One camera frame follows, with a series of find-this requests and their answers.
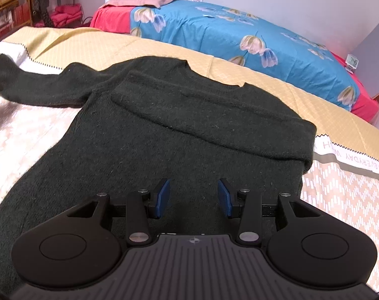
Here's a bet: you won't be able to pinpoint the red clothes pile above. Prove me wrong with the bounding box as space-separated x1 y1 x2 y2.
51 3 84 28

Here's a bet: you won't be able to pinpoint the grey board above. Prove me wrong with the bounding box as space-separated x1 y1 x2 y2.
352 19 379 99

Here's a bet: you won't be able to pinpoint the dark hanging clothes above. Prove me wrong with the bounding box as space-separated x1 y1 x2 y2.
30 0 64 28

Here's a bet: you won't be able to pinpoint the dark green knit sweater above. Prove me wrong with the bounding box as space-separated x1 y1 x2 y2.
0 55 317 290

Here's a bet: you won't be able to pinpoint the blue floral quilt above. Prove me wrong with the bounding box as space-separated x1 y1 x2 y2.
128 0 362 112

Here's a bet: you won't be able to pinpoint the yellow patterned bed cover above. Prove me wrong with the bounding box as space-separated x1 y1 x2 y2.
0 26 379 292

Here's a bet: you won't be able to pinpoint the red bed sheet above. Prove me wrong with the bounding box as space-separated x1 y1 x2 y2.
90 5 379 123

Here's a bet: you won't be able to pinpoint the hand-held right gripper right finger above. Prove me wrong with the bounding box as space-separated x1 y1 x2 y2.
218 178 321 247

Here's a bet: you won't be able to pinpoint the small white clock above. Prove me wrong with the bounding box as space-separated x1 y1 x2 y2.
346 54 360 74

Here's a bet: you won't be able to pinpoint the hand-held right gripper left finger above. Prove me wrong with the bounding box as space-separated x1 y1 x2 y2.
66 178 172 247

